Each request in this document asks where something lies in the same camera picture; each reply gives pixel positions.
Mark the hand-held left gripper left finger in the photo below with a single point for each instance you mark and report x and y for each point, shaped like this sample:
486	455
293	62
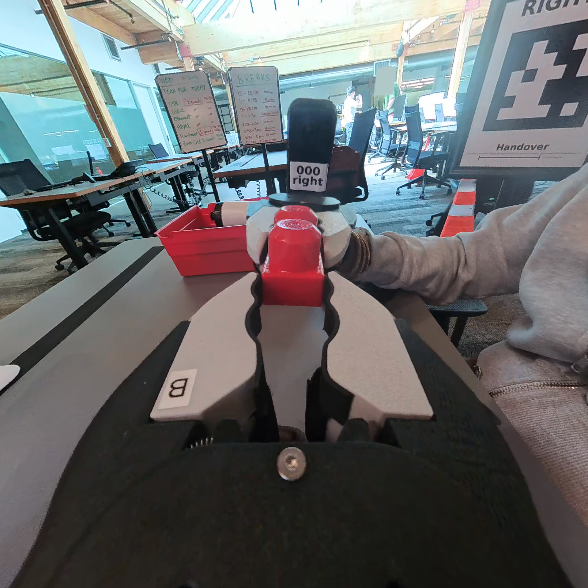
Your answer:
211	363

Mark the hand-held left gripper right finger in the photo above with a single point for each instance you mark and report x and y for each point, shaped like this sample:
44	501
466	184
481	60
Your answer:
376	367

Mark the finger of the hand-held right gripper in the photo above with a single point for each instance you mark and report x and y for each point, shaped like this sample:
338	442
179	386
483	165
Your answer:
337	239
257	234

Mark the red plug adapter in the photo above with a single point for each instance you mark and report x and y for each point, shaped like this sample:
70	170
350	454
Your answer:
294	275

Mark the red plastic bin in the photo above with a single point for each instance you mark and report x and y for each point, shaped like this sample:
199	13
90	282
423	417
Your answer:
202	248

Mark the person's right forearm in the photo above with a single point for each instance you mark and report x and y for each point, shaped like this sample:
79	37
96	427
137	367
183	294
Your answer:
459	266

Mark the white bottle black cap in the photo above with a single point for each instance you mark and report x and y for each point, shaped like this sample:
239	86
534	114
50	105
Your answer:
234	213

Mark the brown chair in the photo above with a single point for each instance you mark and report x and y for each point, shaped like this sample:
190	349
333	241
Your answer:
349	165

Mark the handwritten whiteboard on stand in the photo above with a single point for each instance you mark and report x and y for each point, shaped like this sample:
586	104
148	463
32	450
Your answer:
256	105
190	110

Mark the black perforated armrest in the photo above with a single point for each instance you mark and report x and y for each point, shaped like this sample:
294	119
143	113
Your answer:
459	307

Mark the black office chair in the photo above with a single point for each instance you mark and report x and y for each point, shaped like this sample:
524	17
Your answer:
422	151
27	193

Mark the orange traffic cone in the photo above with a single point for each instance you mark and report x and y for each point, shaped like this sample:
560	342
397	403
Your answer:
459	216

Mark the person's grey hooded jacket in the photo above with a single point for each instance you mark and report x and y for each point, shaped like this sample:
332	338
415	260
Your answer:
551	367

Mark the white rounded board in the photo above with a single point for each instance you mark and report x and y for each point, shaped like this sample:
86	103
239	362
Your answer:
8	377

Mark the framed marker sign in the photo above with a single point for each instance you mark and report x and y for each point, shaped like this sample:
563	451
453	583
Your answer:
528	92

